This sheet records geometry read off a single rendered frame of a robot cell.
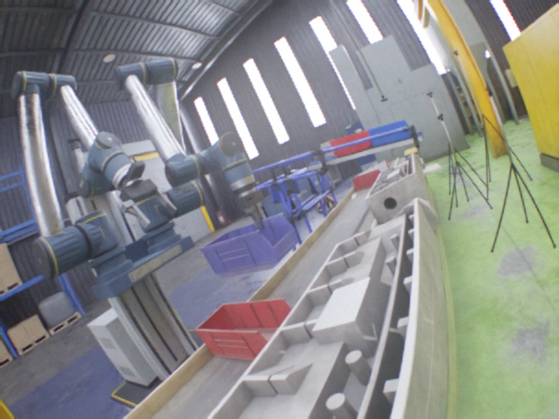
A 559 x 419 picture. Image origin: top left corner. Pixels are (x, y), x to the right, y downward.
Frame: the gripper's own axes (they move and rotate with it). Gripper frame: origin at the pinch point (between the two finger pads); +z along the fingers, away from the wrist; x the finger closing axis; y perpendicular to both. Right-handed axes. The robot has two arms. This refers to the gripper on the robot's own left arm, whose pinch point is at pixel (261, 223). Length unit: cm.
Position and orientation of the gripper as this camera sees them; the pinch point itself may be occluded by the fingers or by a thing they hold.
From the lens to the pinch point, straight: 111.4
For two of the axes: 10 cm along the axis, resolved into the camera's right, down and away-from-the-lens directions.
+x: 4.5, -3.1, 8.4
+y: 8.0, -2.8, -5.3
